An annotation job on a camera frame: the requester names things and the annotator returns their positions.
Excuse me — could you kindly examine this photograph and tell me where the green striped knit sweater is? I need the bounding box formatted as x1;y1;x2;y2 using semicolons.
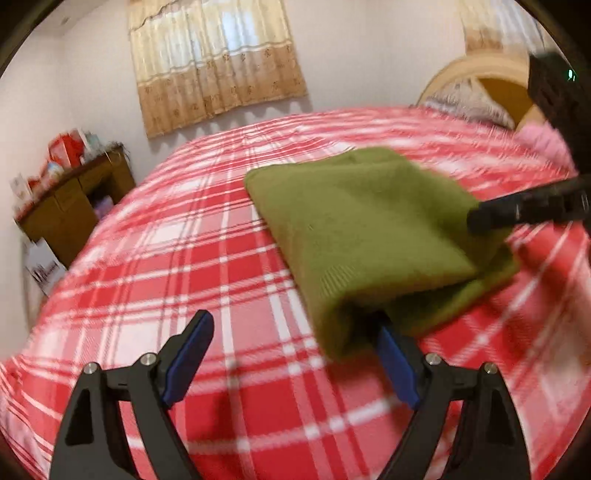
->
245;147;519;359

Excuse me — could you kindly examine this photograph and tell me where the cream arched bed headboard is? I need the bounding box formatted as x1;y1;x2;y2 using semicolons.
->
419;51;546;130

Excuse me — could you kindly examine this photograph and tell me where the pink fluffy blanket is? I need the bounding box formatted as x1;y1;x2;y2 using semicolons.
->
515;122;576;171

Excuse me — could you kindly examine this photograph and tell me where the grey patterned pillow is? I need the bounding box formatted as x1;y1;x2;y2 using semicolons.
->
420;79;515;130

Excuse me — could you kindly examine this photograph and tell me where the beige curtain near headboard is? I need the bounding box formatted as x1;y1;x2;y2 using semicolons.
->
457;0;559;56

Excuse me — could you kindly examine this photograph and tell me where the white printed bag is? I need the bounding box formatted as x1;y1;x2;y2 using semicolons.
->
25;238;67;296

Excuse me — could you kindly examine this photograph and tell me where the brown wooden desk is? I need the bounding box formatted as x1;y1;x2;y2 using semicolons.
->
15;143;135;267

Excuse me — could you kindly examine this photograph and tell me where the red white plaid bedspread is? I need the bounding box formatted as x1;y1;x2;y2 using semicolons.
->
1;107;590;479

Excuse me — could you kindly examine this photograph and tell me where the red bag on desk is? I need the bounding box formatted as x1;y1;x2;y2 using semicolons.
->
48;130;85;168

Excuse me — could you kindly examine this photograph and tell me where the beige patterned window curtain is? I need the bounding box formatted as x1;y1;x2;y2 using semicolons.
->
126;0;308;139

